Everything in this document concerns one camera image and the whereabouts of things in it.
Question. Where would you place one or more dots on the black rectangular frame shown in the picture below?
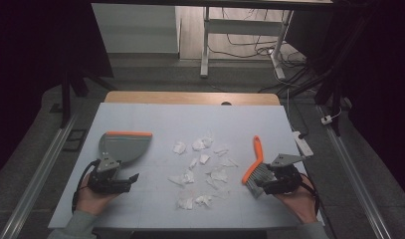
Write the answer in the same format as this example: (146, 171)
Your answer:
(78, 130)

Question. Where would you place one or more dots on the aluminium rail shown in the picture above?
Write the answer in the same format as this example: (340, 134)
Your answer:
(356, 172)
(40, 172)

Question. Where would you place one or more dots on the small white adapter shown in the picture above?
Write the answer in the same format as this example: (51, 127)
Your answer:
(326, 119)

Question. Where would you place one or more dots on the white panel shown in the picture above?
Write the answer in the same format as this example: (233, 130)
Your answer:
(133, 30)

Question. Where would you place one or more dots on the orange brush with grey bristles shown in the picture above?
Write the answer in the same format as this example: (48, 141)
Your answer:
(258, 151)

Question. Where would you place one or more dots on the person's right hand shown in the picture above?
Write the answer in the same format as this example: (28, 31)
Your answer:
(303, 204)

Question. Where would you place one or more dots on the white board table cover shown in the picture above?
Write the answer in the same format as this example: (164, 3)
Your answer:
(190, 119)

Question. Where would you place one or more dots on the white desk frame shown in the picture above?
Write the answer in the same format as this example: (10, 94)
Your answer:
(205, 49)

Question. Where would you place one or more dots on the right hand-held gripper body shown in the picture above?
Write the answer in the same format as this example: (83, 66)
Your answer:
(284, 179)

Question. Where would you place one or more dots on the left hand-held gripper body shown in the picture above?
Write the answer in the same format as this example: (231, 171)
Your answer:
(107, 181)

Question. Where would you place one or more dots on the black tripod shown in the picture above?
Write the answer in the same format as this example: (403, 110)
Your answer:
(336, 99)

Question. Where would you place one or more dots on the black curtain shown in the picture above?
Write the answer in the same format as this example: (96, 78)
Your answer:
(382, 66)
(31, 49)

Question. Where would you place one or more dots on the grey dustpan with orange edge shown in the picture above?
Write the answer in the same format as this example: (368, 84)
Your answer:
(127, 146)

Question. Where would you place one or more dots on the white power strip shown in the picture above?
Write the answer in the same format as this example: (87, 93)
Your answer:
(304, 147)

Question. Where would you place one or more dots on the black metal stand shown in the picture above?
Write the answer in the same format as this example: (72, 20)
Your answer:
(65, 99)

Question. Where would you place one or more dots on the wooden table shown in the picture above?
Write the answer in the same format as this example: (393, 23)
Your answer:
(173, 98)

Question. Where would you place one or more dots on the person's left hand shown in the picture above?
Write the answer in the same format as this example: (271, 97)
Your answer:
(90, 202)

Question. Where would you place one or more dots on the pile of white paper scraps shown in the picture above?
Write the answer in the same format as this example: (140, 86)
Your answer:
(179, 147)

